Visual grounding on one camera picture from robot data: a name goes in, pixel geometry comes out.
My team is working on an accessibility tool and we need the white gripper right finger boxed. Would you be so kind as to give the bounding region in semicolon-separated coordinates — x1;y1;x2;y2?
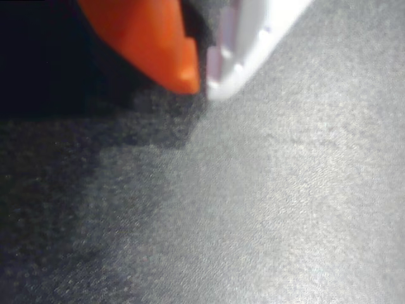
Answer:
205;0;315;101

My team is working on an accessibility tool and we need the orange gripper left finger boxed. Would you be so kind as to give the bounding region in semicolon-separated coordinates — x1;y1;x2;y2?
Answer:
77;0;201;95

